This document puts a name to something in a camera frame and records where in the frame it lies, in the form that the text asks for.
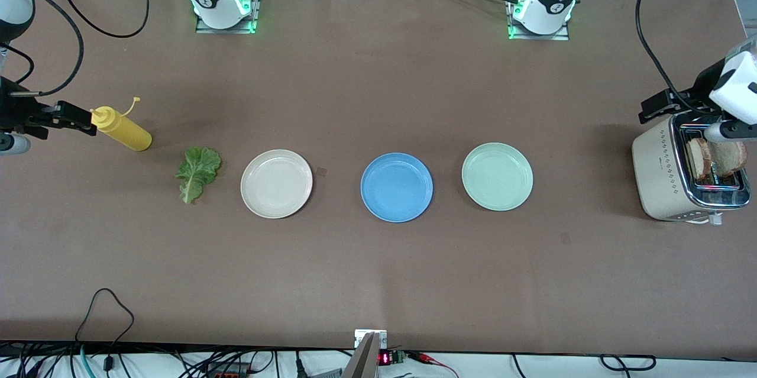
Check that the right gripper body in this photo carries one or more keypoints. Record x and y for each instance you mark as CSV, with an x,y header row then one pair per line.
x,y
16,109

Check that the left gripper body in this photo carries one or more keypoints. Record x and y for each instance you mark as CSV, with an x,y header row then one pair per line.
x,y
695,98

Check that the yellow squeeze bottle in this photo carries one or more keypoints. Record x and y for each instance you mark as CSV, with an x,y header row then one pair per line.
x,y
127,132

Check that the brown bread slice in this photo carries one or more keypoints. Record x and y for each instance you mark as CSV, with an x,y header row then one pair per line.
x,y
698,159
730,156

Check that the green lettuce leaf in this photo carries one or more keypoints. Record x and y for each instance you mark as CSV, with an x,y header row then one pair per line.
x,y
198,171

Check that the light green round plate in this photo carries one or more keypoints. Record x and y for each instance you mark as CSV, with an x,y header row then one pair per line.
x,y
497,176

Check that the beige round plate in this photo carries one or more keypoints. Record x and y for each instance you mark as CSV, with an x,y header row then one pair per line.
x,y
276,184

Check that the blue round plate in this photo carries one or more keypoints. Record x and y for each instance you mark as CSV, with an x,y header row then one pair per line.
x,y
397,187

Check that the beige chrome toaster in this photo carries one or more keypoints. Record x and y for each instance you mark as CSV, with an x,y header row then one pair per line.
x,y
656,177

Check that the red clip lead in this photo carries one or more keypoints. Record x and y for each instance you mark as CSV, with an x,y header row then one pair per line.
x,y
421,356

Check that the red LED display module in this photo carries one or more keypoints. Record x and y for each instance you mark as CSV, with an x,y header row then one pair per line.
x,y
384,358

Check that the small white mount box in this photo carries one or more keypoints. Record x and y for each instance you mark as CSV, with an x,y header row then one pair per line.
x,y
361,336

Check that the grey metal bracket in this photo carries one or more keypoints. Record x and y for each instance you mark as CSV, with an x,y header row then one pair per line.
x,y
364,360

